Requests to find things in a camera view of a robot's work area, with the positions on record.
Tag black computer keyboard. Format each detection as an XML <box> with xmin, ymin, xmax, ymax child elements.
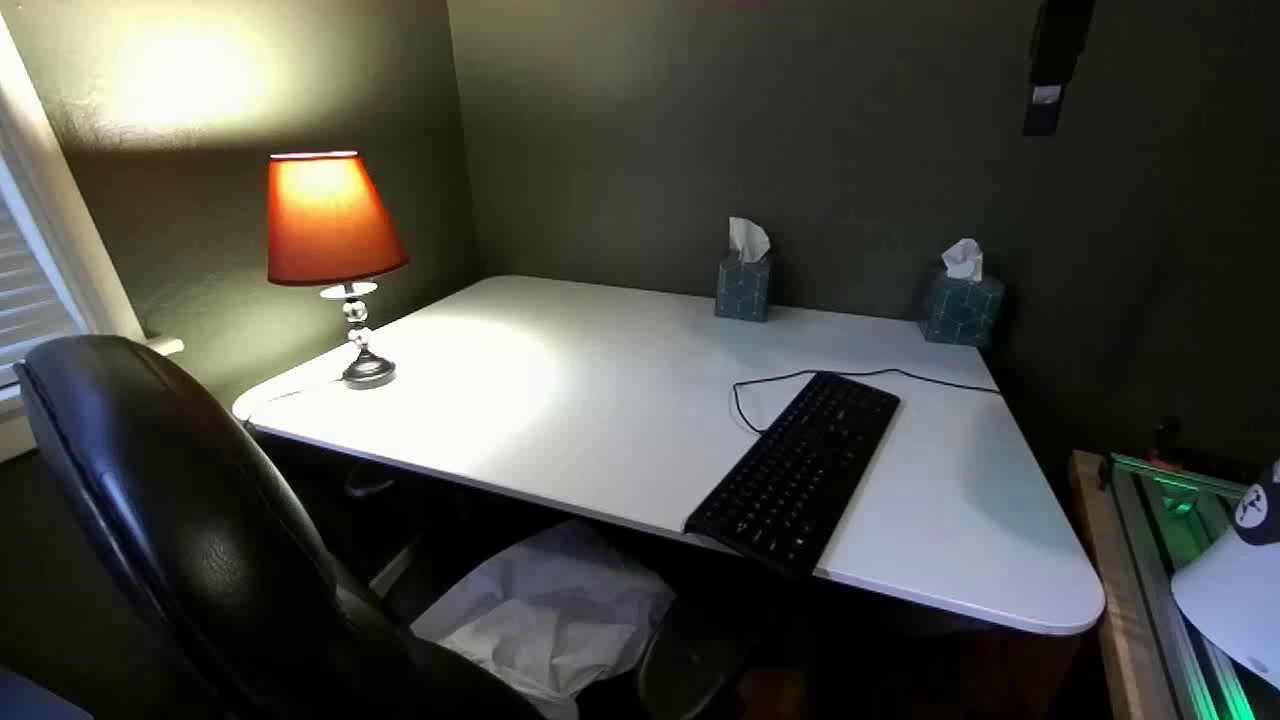
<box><xmin>679</xmin><ymin>367</ymin><xmax>905</xmax><ymax>579</ymax></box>

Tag teal patterned tissue box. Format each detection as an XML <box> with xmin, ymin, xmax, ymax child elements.
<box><xmin>713</xmin><ymin>211</ymin><xmax>778</xmax><ymax>326</ymax></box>
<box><xmin>914</xmin><ymin>238</ymin><xmax>1008</xmax><ymax>351</ymax></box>

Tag white plastic trash bag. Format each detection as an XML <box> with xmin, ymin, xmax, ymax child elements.
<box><xmin>406</xmin><ymin>518</ymin><xmax>679</xmax><ymax>720</ymax></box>

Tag orange shade table lamp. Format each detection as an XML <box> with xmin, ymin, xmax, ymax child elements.
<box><xmin>259</xmin><ymin>149</ymin><xmax>411</xmax><ymax>394</ymax></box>

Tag black leather office chair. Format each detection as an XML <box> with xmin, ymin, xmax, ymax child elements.
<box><xmin>10</xmin><ymin>332</ymin><xmax>754</xmax><ymax>720</ymax></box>

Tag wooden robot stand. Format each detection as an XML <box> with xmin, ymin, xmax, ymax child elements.
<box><xmin>1062</xmin><ymin>444</ymin><xmax>1280</xmax><ymax>720</ymax></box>

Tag white window blinds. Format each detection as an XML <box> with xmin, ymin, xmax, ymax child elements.
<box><xmin>0</xmin><ymin>153</ymin><xmax>78</xmax><ymax>402</ymax></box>

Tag black keyboard cable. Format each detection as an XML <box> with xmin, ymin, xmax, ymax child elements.
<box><xmin>729</xmin><ymin>361</ymin><xmax>1005</xmax><ymax>442</ymax></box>

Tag metal rail with green light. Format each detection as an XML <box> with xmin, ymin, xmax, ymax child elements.
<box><xmin>1106</xmin><ymin>452</ymin><xmax>1265</xmax><ymax>720</ymax></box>

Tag white window frame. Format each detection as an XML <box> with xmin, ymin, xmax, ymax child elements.
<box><xmin>0</xmin><ymin>14</ymin><xmax>188</xmax><ymax>465</ymax></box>

